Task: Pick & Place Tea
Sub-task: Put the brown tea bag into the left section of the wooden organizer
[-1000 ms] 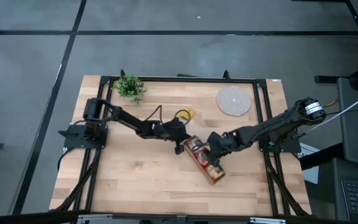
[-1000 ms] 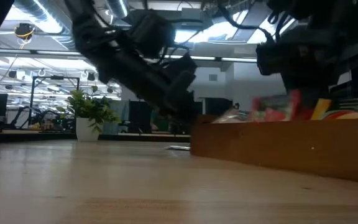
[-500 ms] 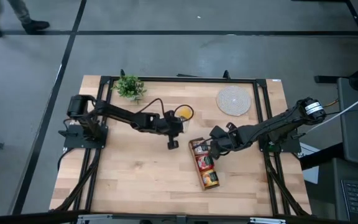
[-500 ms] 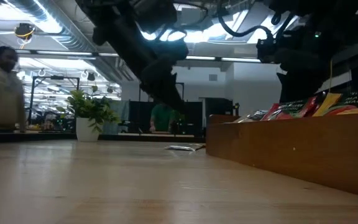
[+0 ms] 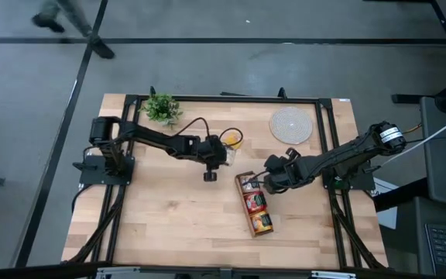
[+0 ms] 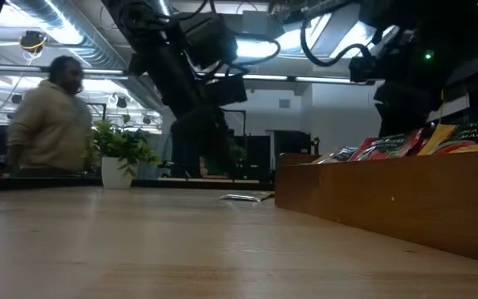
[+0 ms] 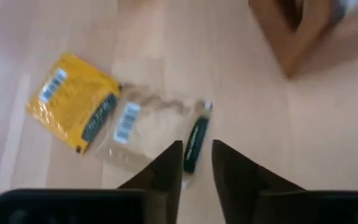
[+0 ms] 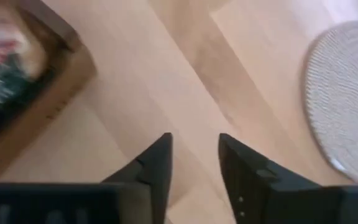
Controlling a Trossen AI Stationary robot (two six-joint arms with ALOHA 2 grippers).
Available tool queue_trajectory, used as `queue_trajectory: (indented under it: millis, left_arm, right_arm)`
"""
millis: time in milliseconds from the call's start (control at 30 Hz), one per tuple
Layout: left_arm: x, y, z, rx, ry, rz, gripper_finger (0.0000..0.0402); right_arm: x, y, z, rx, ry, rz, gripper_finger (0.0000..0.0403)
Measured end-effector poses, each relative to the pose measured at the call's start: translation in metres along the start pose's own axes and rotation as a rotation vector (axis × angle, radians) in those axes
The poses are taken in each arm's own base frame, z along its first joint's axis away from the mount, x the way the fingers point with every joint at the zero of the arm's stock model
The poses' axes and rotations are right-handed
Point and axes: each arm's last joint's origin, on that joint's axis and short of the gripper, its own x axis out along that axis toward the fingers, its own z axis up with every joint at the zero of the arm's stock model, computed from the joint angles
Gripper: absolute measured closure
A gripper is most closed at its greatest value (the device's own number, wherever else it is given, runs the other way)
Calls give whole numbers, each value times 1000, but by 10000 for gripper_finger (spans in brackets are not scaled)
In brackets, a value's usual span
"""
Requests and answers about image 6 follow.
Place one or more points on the pale blue partition panel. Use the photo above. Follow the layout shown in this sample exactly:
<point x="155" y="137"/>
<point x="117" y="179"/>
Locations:
<point x="165" y="143"/>

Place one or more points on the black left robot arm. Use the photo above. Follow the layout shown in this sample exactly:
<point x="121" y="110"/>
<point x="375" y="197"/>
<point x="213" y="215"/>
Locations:
<point x="160" y="62"/>

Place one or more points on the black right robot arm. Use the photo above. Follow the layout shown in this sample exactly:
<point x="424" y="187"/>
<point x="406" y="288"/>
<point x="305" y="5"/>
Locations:
<point x="450" y="25"/>

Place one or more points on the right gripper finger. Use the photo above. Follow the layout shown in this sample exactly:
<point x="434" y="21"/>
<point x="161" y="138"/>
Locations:
<point x="398" y="122"/>

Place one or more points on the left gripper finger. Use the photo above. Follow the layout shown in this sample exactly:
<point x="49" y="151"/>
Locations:
<point x="185" y="145"/>
<point x="216" y="141"/>

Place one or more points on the wooden tea organizer box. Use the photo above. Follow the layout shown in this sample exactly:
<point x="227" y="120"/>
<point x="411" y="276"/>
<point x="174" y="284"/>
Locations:
<point x="388" y="199"/>

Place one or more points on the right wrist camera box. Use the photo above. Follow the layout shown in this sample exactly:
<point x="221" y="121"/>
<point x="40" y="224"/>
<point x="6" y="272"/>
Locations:
<point x="372" y="68"/>

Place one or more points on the black camera stand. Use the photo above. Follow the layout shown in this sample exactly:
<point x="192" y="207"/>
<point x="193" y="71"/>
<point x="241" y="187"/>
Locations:
<point x="316" y="145"/>

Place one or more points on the silver tea packet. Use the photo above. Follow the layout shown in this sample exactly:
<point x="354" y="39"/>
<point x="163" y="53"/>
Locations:
<point x="334" y="155"/>
<point x="241" y="197"/>

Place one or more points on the long ceiling light bar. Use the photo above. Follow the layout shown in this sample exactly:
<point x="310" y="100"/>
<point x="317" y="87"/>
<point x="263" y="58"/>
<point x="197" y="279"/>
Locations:
<point x="326" y="79"/>

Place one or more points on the silver round air duct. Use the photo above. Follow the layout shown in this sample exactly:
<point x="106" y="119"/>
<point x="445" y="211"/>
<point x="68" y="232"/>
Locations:
<point x="164" y="6"/>

